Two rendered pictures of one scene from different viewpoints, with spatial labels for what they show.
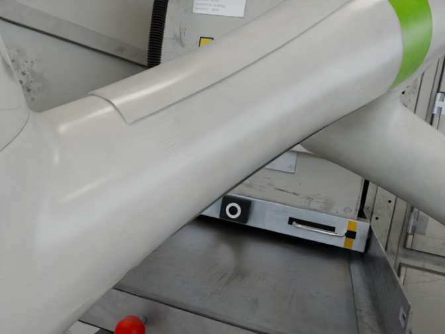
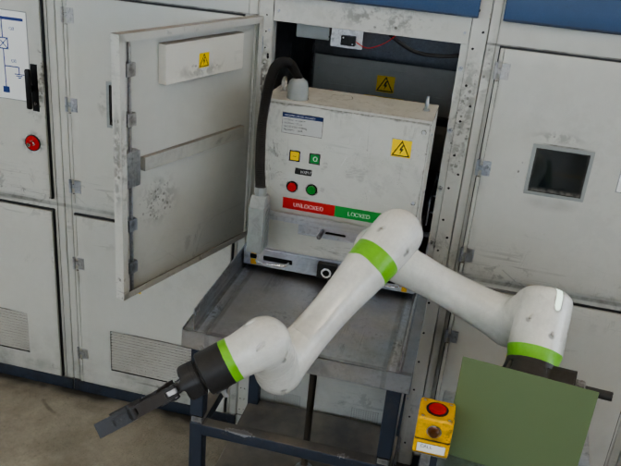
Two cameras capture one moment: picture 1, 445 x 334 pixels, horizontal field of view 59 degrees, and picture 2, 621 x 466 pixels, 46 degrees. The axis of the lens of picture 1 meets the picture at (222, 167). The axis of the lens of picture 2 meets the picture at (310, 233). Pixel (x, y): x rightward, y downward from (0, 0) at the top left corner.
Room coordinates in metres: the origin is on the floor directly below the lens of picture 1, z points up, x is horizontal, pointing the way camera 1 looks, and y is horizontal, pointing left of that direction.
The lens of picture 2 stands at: (-1.19, 0.16, 1.91)
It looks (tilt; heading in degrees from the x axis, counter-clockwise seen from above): 24 degrees down; 356
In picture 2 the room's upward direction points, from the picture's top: 5 degrees clockwise
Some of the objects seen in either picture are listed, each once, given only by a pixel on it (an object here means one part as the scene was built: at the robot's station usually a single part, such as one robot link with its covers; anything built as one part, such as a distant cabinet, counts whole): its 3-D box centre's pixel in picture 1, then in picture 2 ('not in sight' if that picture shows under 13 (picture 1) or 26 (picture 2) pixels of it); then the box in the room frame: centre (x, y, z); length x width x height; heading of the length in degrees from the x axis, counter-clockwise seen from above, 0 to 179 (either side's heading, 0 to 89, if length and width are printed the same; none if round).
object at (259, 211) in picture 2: not in sight; (259, 221); (0.83, 0.17, 1.04); 0.08 x 0.05 x 0.17; 165
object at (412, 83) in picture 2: not in sight; (384, 87); (1.69, -0.28, 1.28); 0.58 x 0.02 x 0.19; 75
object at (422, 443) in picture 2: not in sight; (433, 427); (0.16, -0.25, 0.85); 0.08 x 0.08 x 0.10; 75
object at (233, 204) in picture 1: (234, 209); (326, 271); (0.82, -0.04, 0.90); 0.06 x 0.03 x 0.05; 75
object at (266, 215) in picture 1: (238, 207); (329, 266); (0.86, -0.05, 0.90); 0.54 x 0.05 x 0.06; 75
